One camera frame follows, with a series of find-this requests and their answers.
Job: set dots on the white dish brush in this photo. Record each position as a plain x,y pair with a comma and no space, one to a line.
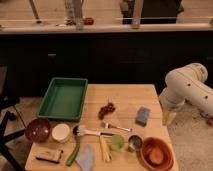
80,130

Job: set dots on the blue cloth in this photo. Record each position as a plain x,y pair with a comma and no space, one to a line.
86,159

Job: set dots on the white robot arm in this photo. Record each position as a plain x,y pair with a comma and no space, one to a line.
186,83

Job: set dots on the black chair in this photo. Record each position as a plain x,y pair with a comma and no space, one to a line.
7,99

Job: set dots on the red object on counter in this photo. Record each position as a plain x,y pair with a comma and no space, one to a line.
88,21

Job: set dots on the small metal cup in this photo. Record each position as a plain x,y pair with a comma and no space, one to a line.
134,143

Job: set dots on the dark red bowl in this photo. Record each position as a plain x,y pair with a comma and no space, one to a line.
38,130

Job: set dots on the yellow chopsticks bundle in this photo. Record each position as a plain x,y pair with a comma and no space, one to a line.
106,155

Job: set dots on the silver fork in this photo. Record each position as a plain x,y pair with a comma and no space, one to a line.
109,125

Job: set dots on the green plastic tray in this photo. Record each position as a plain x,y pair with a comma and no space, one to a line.
64,99

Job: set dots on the blue sponge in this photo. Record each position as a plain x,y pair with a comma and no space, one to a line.
142,116

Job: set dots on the green cucumber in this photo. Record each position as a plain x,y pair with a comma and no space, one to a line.
74,153

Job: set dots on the red grape bunch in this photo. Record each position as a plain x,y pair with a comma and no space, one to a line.
108,108

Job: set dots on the orange bowl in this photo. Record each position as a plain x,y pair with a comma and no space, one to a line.
156,155

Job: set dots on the wooden block eraser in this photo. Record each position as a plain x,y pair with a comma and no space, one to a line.
48,154

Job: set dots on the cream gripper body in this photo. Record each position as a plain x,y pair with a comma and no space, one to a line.
168,116

